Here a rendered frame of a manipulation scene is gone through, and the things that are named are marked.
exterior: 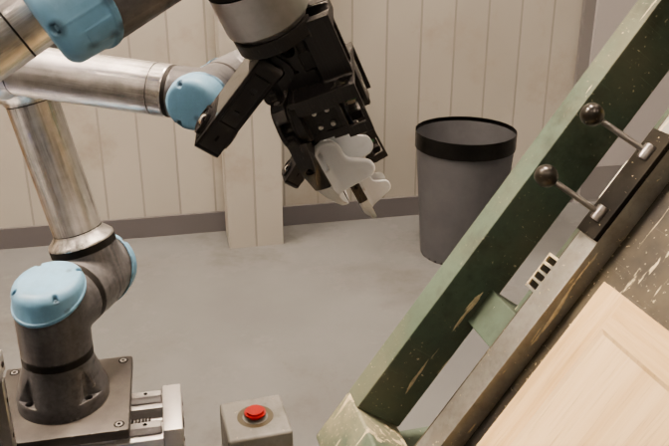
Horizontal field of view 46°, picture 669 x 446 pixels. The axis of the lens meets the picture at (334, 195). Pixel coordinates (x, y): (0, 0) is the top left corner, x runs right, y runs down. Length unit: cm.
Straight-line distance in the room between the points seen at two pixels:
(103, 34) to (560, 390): 91
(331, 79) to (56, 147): 78
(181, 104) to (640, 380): 73
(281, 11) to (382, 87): 391
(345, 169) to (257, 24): 18
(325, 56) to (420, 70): 392
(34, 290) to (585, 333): 86
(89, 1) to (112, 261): 90
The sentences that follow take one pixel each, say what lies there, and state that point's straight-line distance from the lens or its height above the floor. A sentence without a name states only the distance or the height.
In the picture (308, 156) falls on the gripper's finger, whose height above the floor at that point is 163.
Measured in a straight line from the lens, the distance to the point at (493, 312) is 153.
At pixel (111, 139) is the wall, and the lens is 445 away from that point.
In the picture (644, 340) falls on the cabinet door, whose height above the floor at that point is 126.
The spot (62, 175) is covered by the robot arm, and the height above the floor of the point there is 140.
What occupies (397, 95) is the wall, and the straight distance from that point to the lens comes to 458.
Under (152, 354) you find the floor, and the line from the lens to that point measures 352.
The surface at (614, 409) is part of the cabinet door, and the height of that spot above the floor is 118.
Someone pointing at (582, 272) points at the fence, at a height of 128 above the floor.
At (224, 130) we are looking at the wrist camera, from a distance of 71.
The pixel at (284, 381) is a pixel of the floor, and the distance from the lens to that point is 327.
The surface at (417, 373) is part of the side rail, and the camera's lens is 159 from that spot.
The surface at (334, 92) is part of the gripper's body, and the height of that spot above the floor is 169.
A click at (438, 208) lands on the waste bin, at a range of 408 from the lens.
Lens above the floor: 185
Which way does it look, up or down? 21 degrees down
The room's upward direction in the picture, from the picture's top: straight up
